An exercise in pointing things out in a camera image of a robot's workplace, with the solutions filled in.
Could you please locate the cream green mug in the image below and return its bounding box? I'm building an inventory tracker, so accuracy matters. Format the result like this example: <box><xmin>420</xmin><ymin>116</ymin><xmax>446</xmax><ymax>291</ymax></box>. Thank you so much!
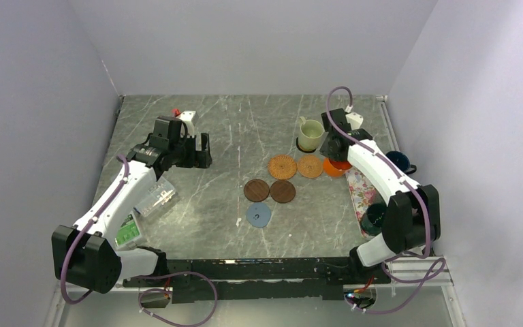
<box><xmin>298</xmin><ymin>116</ymin><xmax>325</xmax><ymax>140</ymax></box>

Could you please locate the green label plastic box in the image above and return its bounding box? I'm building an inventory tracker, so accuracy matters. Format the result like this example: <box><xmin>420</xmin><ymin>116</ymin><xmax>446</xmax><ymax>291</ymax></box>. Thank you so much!
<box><xmin>114</xmin><ymin>210</ymin><xmax>146</xmax><ymax>251</ymax></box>

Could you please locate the navy blue mug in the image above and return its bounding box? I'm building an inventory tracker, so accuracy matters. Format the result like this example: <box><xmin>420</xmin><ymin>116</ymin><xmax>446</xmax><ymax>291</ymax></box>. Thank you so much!
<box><xmin>385</xmin><ymin>151</ymin><xmax>417</xmax><ymax>175</ymax></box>

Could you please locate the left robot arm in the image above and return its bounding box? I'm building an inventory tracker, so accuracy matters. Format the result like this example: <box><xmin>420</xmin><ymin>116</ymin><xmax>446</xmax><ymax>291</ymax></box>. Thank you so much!
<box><xmin>51</xmin><ymin>110</ymin><xmax>212</xmax><ymax>294</ymax></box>

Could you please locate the orange glossy mug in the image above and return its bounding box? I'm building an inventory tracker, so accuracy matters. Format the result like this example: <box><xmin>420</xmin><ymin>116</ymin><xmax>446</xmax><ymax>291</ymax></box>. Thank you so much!
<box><xmin>322</xmin><ymin>157</ymin><xmax>352</xmax><ymax>178</ymax></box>

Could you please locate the dark teal mug lower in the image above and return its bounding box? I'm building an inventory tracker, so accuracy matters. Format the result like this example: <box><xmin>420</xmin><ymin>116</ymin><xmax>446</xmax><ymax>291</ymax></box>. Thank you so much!
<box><xmin>360</xmin><ymin>203</ymin><xmax>387</xmax><ymax>236</ymax></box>

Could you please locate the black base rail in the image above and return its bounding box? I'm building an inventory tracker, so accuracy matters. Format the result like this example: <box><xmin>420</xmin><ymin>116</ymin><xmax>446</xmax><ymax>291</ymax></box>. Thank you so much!
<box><xmin>122</xmin><ymin>257</ymin><xmax>390</xmax><ymax>304</ymax></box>

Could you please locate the blue round coaster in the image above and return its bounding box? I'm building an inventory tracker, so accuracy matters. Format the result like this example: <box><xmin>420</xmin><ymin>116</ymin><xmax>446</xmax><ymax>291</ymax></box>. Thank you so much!
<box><xmin>246</xmin><ymin>202</ymin><xmax>272</xmax><ymax>228</ymax></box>

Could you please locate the clear plastic screw box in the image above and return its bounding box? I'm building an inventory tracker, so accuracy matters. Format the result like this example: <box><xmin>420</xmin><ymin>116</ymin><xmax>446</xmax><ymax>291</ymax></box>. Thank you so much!
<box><xmin>133</xmin><ymin>177</ymin><xmax>180</xmax><ymax>217</ymax></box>

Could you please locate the floral pattern tray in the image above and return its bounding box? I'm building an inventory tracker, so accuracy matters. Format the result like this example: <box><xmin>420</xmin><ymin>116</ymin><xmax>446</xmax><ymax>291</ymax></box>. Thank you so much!
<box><xmin>345</xmin><ymin>168</ymin><xmax>381</xmax><ymax>240</ymax></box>

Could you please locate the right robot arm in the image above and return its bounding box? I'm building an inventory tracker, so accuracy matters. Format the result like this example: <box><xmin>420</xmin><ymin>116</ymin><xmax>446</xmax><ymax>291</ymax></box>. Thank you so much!
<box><xmin>320</xmin><ymin>108</ymin><xmax>441</xmax><ymax>283</ymax></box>

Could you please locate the dark wooden coaster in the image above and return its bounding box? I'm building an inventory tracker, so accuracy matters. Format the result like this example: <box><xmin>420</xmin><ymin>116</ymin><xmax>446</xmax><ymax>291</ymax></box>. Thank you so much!
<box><xmin>243</xmin><ymin>178</ymin><xmax>270</xmax><ymax>202</ymax></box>
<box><xmin>270</xmin><ymin>180</ymin><xmax>296</xmax><ymax>204</ymax></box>

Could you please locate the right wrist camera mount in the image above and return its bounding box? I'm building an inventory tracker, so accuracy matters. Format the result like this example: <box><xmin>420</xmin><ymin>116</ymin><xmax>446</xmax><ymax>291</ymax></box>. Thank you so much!
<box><xmin>345</xmin><ymin>107</ymin><xmax>364</xmax><ymax>130</ymax></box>

